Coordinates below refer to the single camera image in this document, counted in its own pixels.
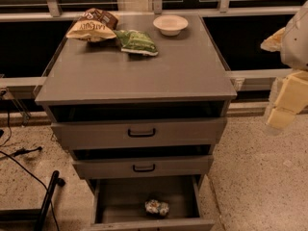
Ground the grey drawer cabinet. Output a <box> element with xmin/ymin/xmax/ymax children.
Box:
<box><xmin>34</xmin><ymin>13</ymin><xmax>238</xmax><ymax>182</ymax></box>

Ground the black top drawer handle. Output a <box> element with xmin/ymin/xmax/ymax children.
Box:
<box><xmin>127</xmin><ymin>128</ymin><xmax>156</xmax><ymax>138</ymax></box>

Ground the black drawer handle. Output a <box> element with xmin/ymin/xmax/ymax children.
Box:
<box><xmin>132</xmin><ymin>164</ymin><xmax>156</xmax><ymax>173</ymax></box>
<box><xmin>127</xmin><ymin>128</ymin><xmax>156</xmax><ymax>138</ymax></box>

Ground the green chip bag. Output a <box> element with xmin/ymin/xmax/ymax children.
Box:
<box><xmin>114</xmin><ymin>30</ymin><xmax>158</xmax><ymax>57</ymax></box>

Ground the brown yellow chip bag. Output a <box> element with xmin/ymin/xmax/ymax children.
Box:
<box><xmin>66</xmin><ymin>8</ymin><xmax>118</xmax><ymax>42</ymax></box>

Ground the grey drawer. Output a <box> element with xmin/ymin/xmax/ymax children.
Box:
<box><xmin>85</xmin><ymin>176</ymin><xmax>214</xmax><ymax>231</ymax></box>
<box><xmin>73</xmin><ymin>145</ymin><xmax>213</xmax><ymax>179</ymax></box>
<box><xmin>51</xmin><ymin>101</ymin><xmax>226</xmax><ymax>149</ymax></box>

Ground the bottom grey drawer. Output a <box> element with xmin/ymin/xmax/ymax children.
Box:
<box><xmin>85</xmin><ymin>176</ymin><xmax>214</xmax><ymax>231</ymax></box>

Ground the metal window railing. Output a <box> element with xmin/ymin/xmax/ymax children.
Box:
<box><xmin>1</xmin><ymin>0</ymin><xmax>307</xmax><ymax>92</ymax></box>

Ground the white bowl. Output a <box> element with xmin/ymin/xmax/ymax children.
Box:
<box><xmin>153</xmin><ymin>15</ymin><xmax>188</xmax><ymax>37</ymax></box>

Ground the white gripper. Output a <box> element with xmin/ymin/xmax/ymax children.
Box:
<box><xmin>261</xmin><ymin>1</ymin><xmax>308</xmax><ymax>130</ymax></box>

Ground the middle grey drawer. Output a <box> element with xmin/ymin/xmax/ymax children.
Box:
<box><xmin>73</xmin><ymin>145</ymin><xmax>213</xmax><ymax>179</ymax></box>

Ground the black floor cable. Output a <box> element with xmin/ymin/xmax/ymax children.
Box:
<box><xmin>0</xmin><ymin>109</ymin><xmax>61</xmax><ymax>231</ymax></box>

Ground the top grey drawer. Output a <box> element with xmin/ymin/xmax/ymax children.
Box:
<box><xmin>51</xmin><ymin>101</ymin><xmax>226</xmax><ymax>149</ymax></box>

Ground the black middle drawer handle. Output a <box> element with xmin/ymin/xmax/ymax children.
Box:
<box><xmin>132</xmin><ymin>164</ymin><xmax>156</xmax><ymax>173</ymax></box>

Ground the black stand leg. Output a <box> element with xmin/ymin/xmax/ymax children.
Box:
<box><xmin>0</xmin><ymin>170</ymin><xmax>65</xmax><ymax>231</ymax></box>

